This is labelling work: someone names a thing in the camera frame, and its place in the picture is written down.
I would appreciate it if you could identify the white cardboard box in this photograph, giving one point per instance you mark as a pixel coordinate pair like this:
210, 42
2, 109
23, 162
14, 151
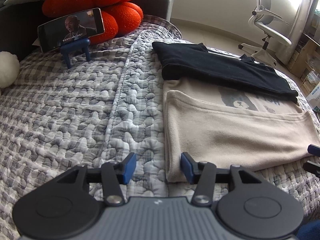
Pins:
315, 97

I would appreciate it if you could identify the dark blue cloth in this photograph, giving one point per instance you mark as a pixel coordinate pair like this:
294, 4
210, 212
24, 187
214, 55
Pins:
311, 231

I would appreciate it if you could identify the grey sofa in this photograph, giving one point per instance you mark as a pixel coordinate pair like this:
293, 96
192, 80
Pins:
155, 5

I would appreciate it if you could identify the white office chair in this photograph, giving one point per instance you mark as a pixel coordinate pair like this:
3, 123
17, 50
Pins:
267, 22

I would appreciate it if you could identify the white plush cushion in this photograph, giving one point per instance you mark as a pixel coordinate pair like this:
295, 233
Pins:
7, 70

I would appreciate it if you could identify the smartphone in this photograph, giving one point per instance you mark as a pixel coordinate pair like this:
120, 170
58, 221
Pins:
72, 28

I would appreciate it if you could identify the beige and black raglan shirt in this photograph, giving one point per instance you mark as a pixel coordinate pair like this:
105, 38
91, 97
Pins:
225, 130

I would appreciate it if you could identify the orange knitted flower cushion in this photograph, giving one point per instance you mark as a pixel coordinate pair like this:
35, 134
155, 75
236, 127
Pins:
120, 15

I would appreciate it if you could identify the wooden shelf unit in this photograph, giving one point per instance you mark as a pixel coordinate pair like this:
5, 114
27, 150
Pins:
306, 55

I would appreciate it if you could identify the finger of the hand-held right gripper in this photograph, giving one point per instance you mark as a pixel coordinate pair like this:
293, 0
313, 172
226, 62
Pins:
313, 169
315, 150

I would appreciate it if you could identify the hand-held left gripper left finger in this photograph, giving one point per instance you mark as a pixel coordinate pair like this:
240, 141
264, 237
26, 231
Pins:
130, 168

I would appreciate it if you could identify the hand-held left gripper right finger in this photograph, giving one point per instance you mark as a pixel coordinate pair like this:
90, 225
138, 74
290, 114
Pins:
186, 168

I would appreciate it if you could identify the grey checked quilt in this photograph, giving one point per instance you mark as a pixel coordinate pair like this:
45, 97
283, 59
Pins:
75, 110

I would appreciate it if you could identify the blue phone stand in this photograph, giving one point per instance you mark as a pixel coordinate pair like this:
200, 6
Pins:
72, 47

